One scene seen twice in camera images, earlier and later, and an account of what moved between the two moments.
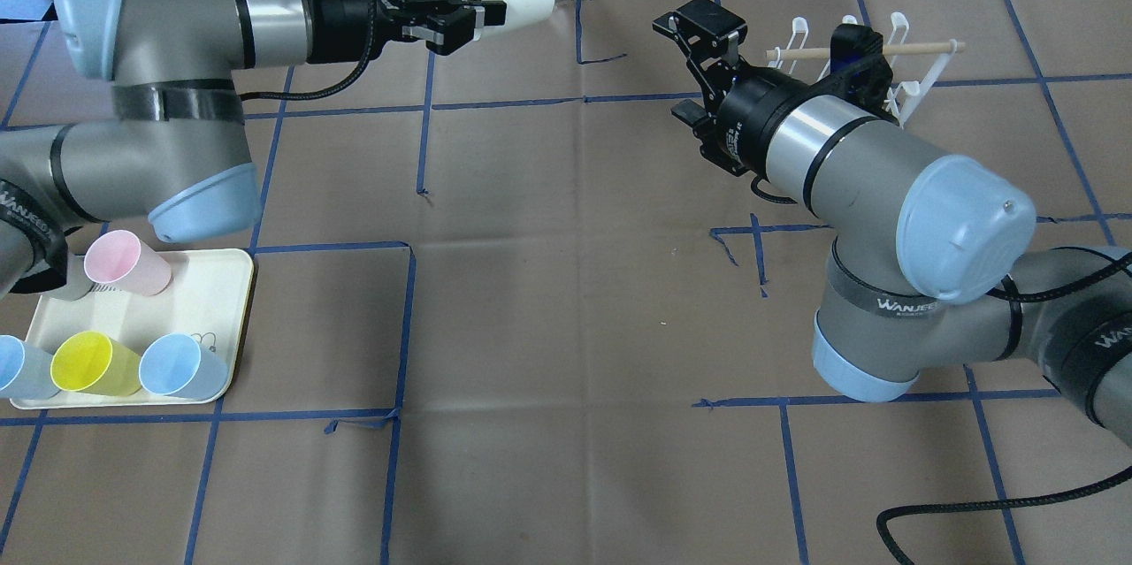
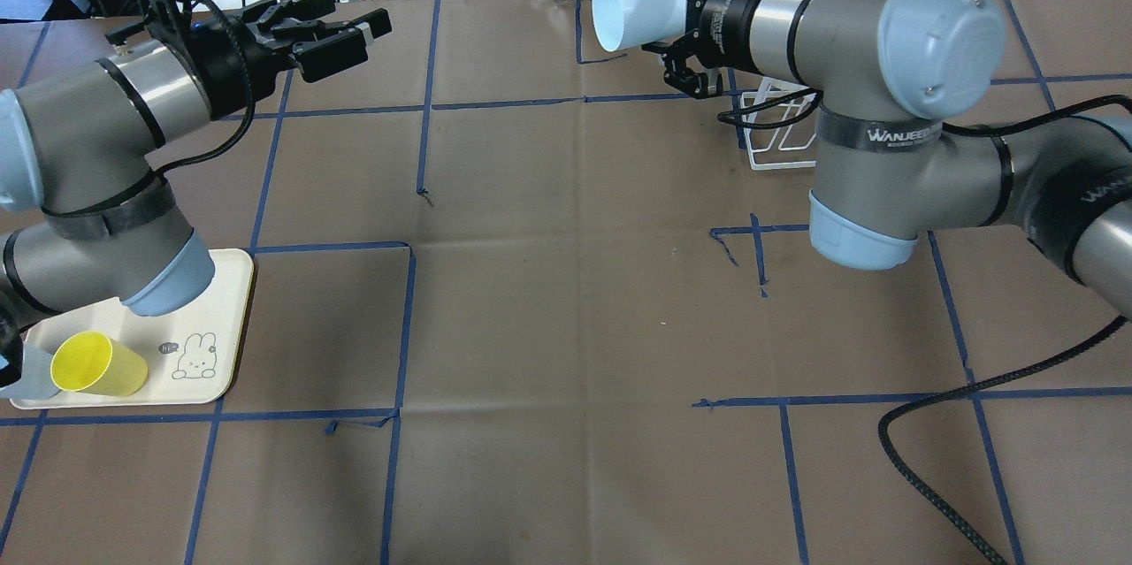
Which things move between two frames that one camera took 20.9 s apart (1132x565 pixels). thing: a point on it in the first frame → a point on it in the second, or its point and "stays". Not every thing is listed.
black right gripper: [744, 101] → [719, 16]
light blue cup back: [25, 370] → [628, 12]
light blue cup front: [178, 365] → [36, 379]
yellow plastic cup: [89, 362] stays
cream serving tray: [207, 298] stays
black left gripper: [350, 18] → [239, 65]
